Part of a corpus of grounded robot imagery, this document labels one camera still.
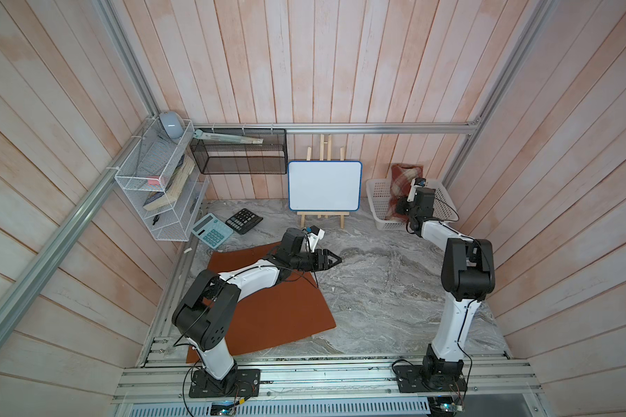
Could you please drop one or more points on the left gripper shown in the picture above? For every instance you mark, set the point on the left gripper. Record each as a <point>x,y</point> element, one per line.
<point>324,265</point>

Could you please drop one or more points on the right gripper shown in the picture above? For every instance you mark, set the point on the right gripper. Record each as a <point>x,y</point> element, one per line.
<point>402,201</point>

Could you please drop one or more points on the white plastic basket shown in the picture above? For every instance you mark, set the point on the white plastic basket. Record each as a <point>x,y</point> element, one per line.
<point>379,194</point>

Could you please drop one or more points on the red plaid skirt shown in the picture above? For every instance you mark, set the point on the red plaid skirt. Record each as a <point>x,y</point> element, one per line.
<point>401,177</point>

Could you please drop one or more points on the rust orange skirt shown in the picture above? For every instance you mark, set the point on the rust orange skirt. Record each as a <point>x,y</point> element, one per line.
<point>273,317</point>

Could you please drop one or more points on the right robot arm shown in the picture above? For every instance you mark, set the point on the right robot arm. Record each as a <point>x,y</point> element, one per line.
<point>467,277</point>

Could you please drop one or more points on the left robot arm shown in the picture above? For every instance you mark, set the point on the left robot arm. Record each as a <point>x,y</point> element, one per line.
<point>204,315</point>

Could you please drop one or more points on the black calculator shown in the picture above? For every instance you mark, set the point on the black calculator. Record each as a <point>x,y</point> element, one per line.
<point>243,221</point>

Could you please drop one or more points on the teal calculator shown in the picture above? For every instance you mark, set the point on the teal calculator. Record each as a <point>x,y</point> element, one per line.
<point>211,231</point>

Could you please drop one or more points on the book on shelf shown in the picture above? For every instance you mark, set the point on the book on shelf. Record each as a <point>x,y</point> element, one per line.
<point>174,187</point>

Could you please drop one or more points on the pale green ruler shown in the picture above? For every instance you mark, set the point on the pale green ruler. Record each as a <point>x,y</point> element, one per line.
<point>218,138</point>

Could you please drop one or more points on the pink eraser on shelf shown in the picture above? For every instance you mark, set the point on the pink eraser on shelf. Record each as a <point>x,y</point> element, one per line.
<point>153,181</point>

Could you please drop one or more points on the grey computer mouse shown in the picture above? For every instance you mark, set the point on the grey computer mouse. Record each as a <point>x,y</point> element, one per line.
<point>173,125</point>

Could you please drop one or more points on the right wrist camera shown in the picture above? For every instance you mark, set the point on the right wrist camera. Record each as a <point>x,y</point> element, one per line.
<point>415,184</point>

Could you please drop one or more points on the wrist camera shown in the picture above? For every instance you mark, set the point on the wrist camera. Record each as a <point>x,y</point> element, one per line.
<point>415,184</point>
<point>313,236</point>

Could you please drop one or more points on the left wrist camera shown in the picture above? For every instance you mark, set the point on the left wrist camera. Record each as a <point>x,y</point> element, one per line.
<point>313,236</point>

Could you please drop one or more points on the white board blue frame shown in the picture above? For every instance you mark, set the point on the white board blue frame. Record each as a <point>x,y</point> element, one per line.
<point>325,186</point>

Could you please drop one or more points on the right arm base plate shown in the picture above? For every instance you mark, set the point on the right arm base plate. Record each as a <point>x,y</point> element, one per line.
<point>431,377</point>

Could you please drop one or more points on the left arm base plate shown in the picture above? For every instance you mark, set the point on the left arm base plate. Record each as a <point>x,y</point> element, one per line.
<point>243,383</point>

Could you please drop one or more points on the black mesh wall basket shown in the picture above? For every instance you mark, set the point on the black mesh wall basket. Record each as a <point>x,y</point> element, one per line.
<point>270,158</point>

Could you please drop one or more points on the white wire shelf rack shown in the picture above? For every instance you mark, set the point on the white wire shelf rack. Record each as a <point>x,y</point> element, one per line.
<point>162,181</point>

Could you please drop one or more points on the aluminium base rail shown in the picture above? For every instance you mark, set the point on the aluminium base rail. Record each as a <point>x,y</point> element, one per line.
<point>310,378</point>

